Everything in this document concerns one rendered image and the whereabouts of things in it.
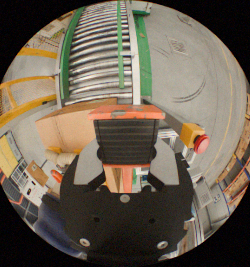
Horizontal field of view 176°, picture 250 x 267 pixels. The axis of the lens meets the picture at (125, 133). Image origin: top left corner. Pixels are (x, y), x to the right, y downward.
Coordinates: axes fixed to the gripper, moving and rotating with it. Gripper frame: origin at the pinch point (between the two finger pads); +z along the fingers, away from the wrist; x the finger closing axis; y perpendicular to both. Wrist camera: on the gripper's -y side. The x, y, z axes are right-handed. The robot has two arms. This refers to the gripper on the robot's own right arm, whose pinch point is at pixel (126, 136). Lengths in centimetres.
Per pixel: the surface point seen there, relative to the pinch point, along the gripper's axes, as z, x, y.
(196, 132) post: 7.9, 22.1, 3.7
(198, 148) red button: 3.9, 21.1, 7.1
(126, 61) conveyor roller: 53, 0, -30
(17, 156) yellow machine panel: 63, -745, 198
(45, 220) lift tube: -19.9, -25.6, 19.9
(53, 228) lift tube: -20.9, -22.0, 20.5
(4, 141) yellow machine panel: 9, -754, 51
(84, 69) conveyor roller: 53, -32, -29
